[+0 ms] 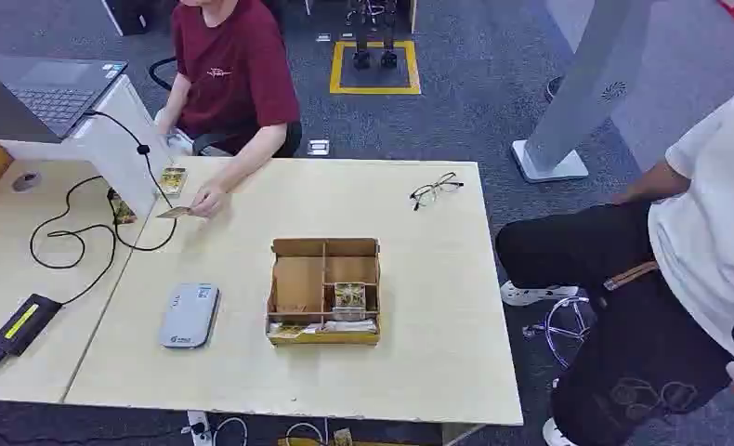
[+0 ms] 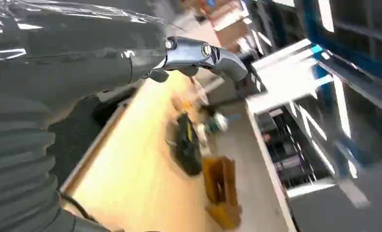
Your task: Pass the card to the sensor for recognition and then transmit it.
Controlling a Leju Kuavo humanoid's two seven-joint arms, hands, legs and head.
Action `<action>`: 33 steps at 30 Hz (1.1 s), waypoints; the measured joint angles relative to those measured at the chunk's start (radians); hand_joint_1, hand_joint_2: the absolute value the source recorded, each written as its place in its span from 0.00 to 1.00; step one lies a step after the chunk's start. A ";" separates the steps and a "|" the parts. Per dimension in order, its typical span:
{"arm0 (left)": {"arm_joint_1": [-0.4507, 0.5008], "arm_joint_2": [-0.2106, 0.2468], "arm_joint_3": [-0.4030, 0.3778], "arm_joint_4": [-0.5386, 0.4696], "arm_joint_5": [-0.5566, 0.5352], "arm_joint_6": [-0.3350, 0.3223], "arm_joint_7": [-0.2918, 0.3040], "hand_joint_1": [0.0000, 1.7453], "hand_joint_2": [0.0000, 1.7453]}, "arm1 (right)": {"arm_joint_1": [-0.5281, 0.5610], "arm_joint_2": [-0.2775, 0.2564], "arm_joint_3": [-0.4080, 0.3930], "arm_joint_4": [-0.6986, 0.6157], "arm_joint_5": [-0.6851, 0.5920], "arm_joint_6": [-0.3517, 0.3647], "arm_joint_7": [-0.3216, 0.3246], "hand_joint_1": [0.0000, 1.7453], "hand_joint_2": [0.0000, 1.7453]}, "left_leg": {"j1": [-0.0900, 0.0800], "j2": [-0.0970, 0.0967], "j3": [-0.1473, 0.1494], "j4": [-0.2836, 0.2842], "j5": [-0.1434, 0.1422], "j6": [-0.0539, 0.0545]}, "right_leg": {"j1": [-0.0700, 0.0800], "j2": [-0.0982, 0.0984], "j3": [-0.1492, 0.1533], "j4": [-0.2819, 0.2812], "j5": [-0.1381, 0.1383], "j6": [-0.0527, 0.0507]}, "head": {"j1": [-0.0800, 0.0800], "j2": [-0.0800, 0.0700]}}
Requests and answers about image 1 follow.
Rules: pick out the yellow floor tape square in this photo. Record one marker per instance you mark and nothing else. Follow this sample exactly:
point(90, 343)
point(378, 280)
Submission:
point(336, 68)

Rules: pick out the dark card pack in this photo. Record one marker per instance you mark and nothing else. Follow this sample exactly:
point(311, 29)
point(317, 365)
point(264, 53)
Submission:
point(122, 211)

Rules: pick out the person in red shirt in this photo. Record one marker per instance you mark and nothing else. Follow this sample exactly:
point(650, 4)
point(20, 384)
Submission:
point(234, 74)

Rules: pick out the black power adapter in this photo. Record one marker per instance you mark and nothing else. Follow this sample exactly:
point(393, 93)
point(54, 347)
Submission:
point(25, 323)

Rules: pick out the grey zip pouch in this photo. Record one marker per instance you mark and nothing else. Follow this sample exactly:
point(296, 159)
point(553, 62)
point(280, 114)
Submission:
point(188, 315)

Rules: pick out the black robot legs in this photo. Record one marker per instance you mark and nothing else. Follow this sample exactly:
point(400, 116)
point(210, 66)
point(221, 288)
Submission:
point(362, 55)

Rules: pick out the white power strip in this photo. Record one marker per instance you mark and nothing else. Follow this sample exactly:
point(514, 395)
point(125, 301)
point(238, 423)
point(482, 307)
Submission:
point(198, 426)

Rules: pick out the white desk divider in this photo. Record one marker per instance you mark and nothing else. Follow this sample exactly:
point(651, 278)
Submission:
point(117, 144)

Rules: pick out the chrome chair base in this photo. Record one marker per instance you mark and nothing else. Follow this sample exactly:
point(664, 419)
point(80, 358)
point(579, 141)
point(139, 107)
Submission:
point(558, 332)

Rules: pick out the cards lying flat in slot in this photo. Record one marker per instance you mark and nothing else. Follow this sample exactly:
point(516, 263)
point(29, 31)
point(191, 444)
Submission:
point(336, 327)

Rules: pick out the wooden card box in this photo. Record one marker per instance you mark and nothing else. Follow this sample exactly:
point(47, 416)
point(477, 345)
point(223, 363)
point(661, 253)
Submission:
point(298, 286)

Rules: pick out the person in white shirt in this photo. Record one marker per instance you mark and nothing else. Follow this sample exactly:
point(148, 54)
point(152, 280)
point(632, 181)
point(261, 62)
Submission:
point(625, 344)

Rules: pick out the small silver floor plate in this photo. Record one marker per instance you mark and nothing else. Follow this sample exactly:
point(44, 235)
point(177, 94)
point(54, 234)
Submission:
point(323, 37)

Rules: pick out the black-rimmed glasses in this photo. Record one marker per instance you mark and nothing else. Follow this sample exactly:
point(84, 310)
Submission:
point(431, 191)

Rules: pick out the card stack with gold print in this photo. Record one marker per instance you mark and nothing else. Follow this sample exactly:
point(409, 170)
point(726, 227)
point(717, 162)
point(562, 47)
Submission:
point(350, 297)

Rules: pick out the silver floor socket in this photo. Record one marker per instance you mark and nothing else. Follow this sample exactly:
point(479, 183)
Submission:
point(318, 147)

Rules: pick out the card pack with yellow print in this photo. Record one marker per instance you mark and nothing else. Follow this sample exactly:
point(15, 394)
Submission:
point(173, 180)

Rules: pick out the single gold playing card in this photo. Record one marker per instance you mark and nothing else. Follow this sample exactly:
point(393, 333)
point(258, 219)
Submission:
point(173, 213)

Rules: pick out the dark grey laptop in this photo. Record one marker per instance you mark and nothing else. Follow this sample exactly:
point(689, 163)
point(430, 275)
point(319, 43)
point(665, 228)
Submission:
point(53, 92)

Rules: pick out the person's left hand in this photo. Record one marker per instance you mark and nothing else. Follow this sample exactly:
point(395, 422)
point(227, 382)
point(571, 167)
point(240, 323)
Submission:
point(208, 200)

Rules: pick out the white floor stand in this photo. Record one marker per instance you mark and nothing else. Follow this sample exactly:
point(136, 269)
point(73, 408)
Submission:
point(582, 86)

